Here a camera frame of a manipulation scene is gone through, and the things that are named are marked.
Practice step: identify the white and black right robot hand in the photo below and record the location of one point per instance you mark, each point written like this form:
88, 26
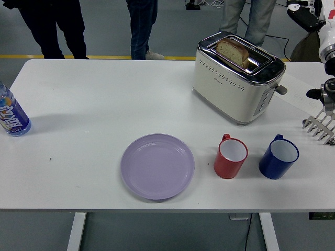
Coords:
327, 31

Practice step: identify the grey toaster lever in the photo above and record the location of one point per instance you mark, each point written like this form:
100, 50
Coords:
282, 90

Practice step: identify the brown-crusted bread slice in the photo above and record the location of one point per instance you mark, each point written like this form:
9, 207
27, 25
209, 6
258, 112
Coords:
231, 51

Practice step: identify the purple plate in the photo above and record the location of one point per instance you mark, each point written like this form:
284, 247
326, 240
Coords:
157, 167

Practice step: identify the person in olive trousers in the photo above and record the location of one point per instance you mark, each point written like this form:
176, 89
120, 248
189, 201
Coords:
306, 49

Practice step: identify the person in grey trousers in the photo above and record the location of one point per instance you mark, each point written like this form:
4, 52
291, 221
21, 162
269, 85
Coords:
256, 21

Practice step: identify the metal toast rack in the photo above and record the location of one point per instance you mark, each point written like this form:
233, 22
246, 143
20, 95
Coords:
318, 128

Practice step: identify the cream and chrome toaster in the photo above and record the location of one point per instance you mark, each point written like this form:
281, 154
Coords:
225, 89

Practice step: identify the black stand base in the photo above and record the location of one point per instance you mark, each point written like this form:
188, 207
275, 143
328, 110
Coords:
192, 4

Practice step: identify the blue enamel mug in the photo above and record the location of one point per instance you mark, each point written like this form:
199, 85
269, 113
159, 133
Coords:
270, 167

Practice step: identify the red enamel mug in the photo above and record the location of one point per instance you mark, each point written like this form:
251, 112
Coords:
225, 167

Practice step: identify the black table control panel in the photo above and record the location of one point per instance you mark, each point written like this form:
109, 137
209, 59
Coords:
322, 216

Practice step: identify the grey under-table control box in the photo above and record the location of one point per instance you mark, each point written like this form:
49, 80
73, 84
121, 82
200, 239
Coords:
239, 216

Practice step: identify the white table leg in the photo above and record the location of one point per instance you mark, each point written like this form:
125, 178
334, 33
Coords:
76, 232
269, 232

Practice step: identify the person in dark trousers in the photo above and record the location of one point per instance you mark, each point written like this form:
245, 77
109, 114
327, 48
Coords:
52, 26

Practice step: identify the blue-labelled water bottle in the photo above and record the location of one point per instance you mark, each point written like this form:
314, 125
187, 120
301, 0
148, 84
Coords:
13, 115

